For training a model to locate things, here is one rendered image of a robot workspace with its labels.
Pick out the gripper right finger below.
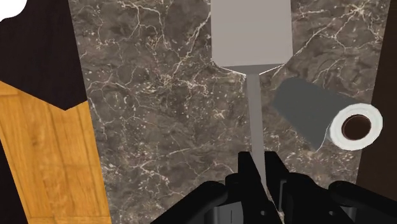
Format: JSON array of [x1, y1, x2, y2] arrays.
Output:
[[264, 151, 397, 224]]

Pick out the grey spatula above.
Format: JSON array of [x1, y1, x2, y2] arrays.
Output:
[[210, 0, 293, 192]]

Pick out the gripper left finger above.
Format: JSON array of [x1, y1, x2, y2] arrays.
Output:
[[151, 151, 282, 224]]

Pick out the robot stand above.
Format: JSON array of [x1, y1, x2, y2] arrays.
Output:
[[0, 0, 88, 111]]

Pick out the white paper towel roll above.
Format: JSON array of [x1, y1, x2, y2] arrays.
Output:
[[272, 77, 384, 152]]

